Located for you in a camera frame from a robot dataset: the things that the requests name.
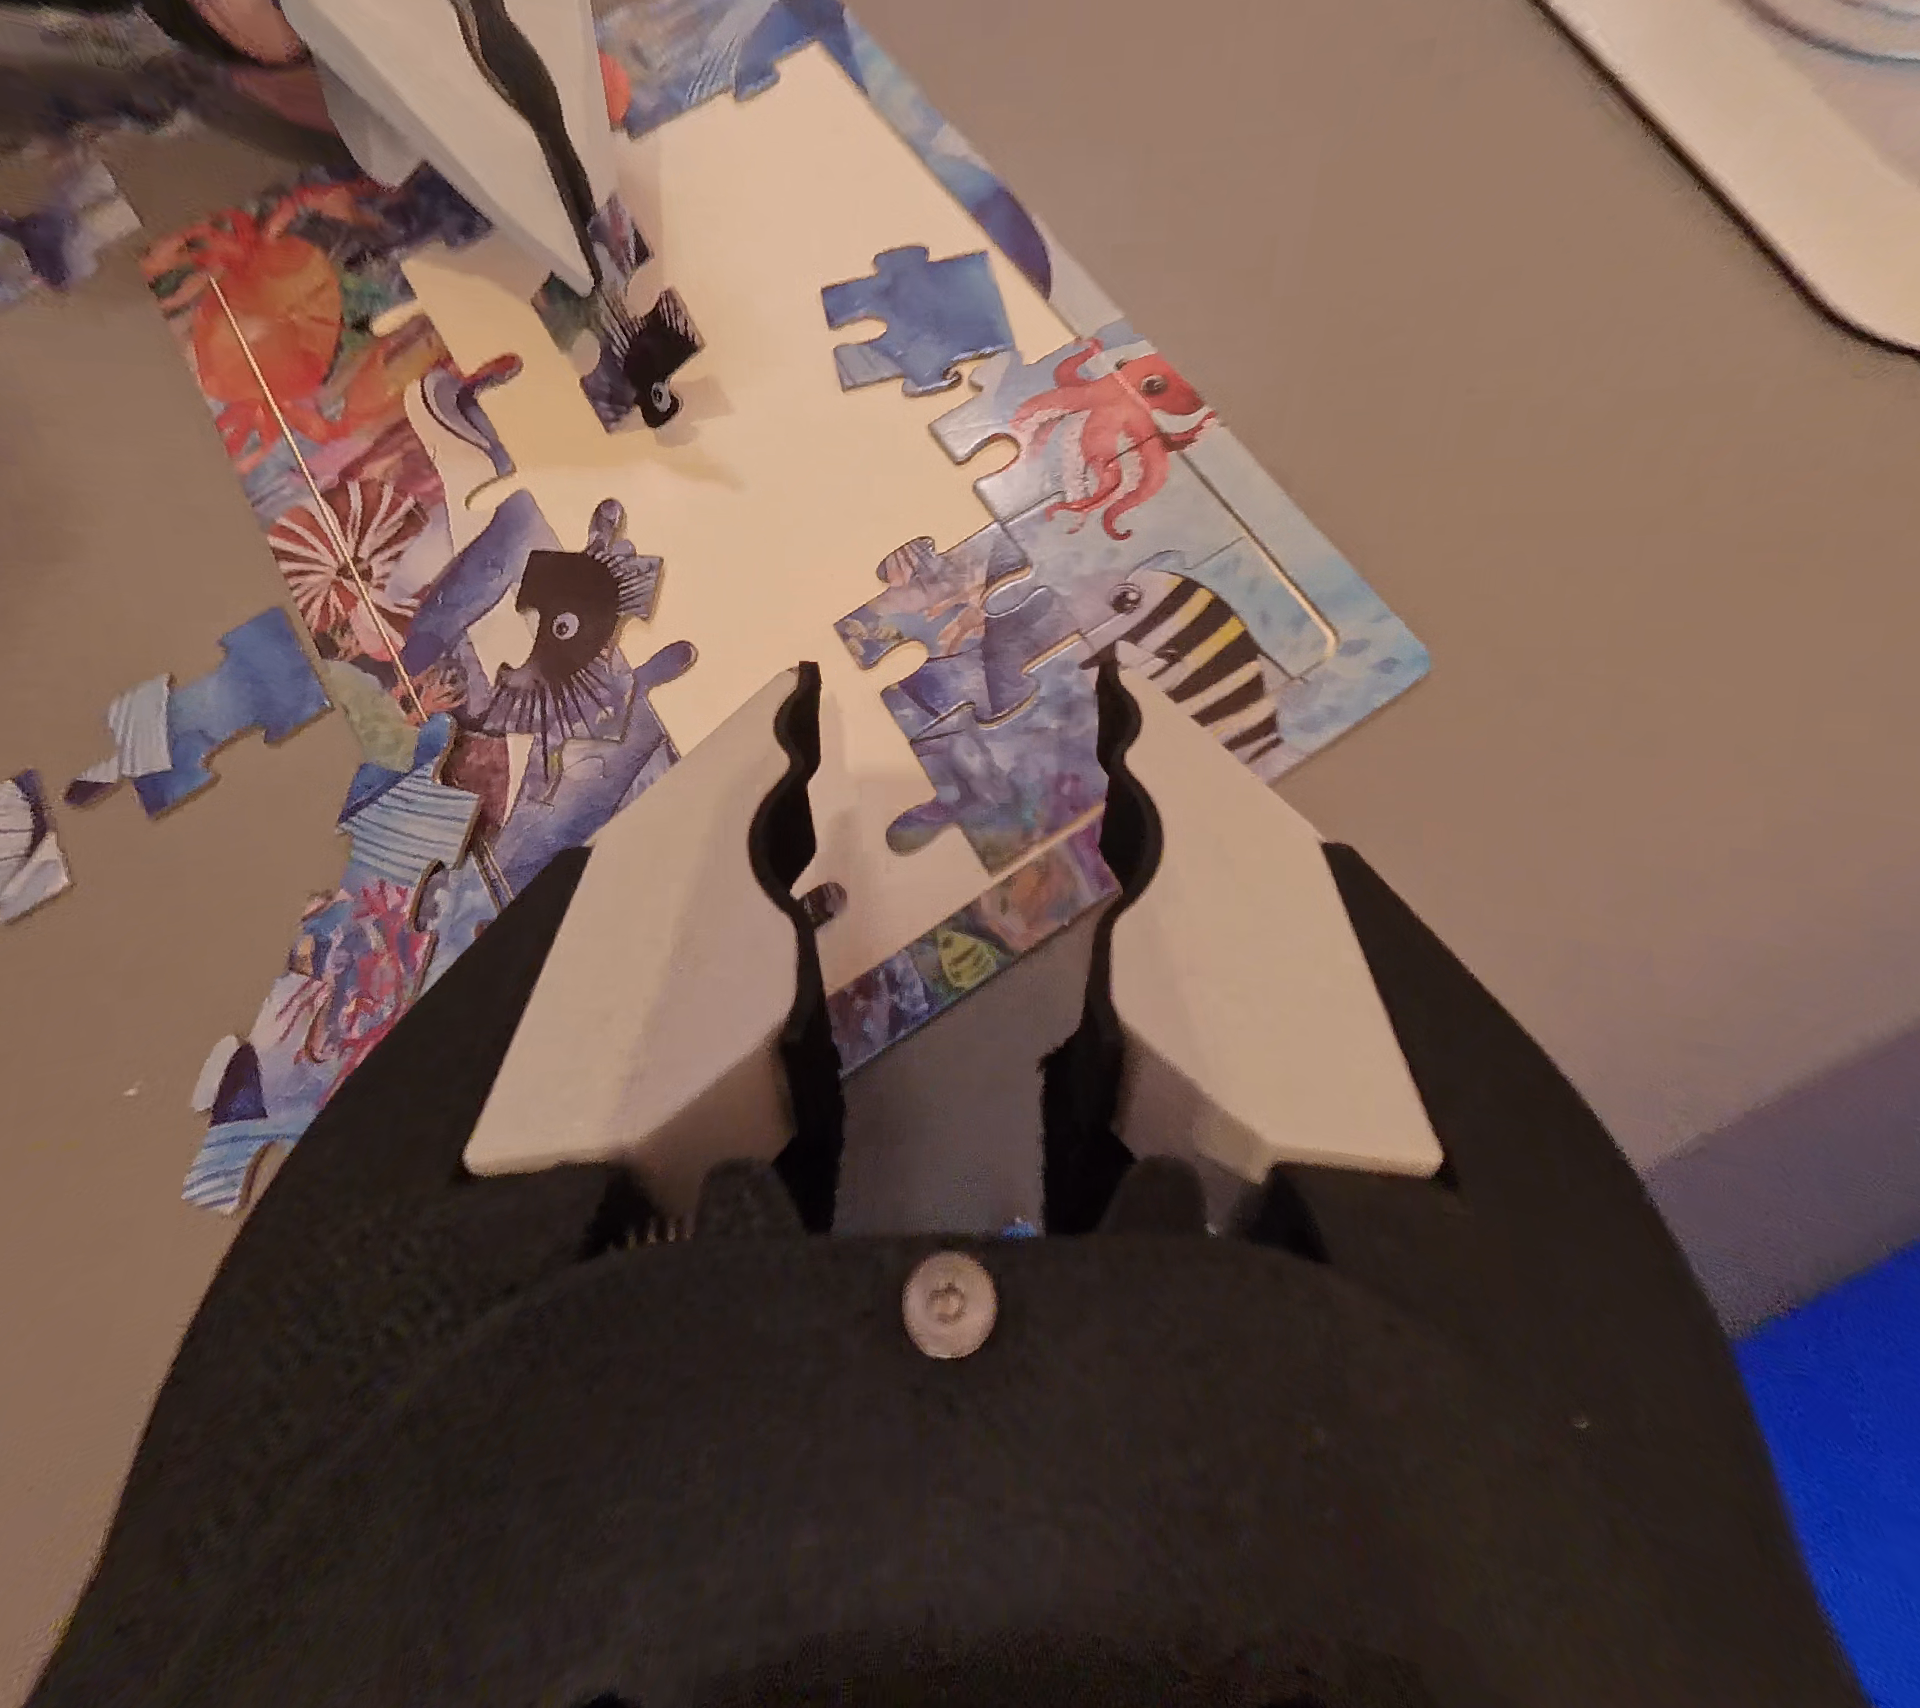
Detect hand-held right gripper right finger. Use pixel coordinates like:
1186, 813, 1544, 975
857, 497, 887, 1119
1042, 657, 1446, 1238

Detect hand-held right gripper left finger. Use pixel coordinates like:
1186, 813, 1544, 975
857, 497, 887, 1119
462, 660, 841, 1238

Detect joined striped coral puzzle pieces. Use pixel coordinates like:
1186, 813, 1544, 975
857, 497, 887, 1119
179, 714, 482, 1215

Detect blue purple puzzle piece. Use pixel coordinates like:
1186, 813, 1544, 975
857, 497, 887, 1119
0, 153, 144, 307

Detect black sea urchin puzzle pieces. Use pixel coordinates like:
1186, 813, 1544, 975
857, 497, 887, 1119
479, 500, 699, 749

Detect ocean jigsaw puzzle board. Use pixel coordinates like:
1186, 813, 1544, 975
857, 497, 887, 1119
141, 0, 1429, 1079

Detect purple coral puzzle piece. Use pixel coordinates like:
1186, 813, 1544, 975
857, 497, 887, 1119
833, 529, 1119, 856

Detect small blue puzzle piece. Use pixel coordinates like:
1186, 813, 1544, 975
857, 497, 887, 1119
61, 603, 336, 822

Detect white blue striped puzzle piece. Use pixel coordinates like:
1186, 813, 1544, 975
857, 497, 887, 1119
0, 769, 73, 926

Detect blue plastic bin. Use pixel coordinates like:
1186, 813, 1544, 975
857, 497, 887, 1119
1731, 1234, 1920, 1708

